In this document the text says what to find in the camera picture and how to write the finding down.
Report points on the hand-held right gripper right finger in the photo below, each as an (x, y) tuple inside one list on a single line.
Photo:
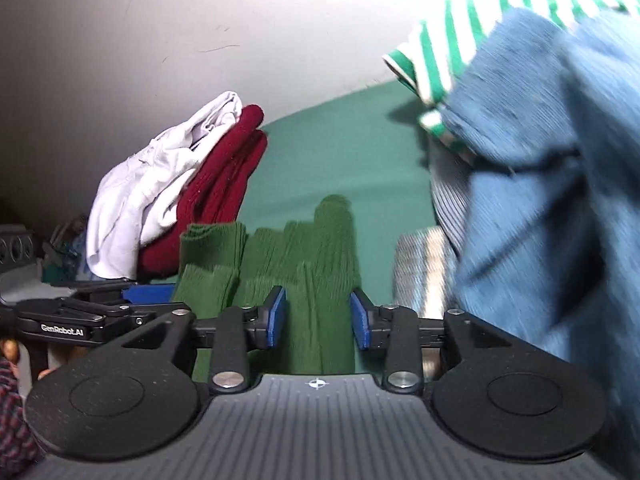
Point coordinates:
[(360, 321)]

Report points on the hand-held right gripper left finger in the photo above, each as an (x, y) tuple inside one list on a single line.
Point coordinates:
[(276, 317)]

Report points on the white garment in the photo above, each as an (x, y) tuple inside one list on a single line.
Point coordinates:
[(135, 195)]

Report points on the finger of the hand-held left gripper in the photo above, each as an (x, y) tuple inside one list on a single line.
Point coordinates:
[(150, 294), (115, 311)]

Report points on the green white striped shirt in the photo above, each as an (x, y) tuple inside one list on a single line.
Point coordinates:
[(450, 45)]

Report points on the person's left hand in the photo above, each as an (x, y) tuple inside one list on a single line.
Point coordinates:
[(9, 351)]

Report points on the dark red sweater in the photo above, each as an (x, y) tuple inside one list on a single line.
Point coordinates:
[(220, 185)]

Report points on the blue sweater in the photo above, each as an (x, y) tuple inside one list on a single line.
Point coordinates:
[(550, 185)]

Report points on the grey striped knit garment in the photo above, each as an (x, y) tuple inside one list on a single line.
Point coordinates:
[(425, 270)]

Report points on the person's left forearm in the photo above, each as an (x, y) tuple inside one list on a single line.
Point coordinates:
[(12, 420)]

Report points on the green cardigan with white stripes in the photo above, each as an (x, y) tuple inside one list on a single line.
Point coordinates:
[(310, 270)]

